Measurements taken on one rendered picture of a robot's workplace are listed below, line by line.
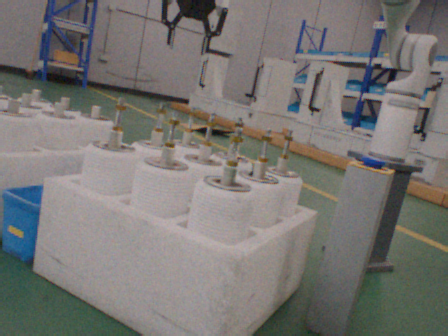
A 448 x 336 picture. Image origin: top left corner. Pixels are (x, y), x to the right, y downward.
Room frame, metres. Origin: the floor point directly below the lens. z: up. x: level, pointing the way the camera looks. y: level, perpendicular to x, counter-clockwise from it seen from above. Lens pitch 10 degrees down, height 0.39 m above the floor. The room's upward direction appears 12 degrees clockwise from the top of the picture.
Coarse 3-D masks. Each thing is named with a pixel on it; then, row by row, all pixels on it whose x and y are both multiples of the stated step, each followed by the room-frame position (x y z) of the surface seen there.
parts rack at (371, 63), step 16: (384, 32) 6.59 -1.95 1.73; (320, 48) 8.31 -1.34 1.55; (336, 64) 7.88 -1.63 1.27; (352, 64) 7.55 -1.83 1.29; (368, 64) 6.51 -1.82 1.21; (368, 80) 6.45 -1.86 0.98; (352, 96) 6.66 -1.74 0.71; (368, 96) 6.37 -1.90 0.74; (288, 112) 7.86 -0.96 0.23; (352, 128) 6.50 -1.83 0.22
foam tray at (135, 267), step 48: (48, 192) 0.68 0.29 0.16; (48, 240) 0.67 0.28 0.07; (96, 240) 0.62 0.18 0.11; (144, 240) 0.58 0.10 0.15; (192, 240) 0.55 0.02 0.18; (288, 240) 0.70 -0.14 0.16; (96, 288) 0.62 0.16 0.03; (144, 288) 0.58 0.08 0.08; (192, 288) 0.54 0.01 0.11; (240, 288) 0.54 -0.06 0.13; (288, 288) 0.78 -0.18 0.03
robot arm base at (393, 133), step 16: (384, 96) 1.13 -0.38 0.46; (400, 96) 1.08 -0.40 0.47; (384, 112) 1.10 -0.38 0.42; (400, 112) 1.08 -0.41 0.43; (416, 112) 1.09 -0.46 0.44; (384, 128) 1.09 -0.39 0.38; (400, 128) 1.08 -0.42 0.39; (384, 144) 1.08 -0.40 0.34; (400, 144) 1.08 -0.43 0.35; (400, 160) 1.09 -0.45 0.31
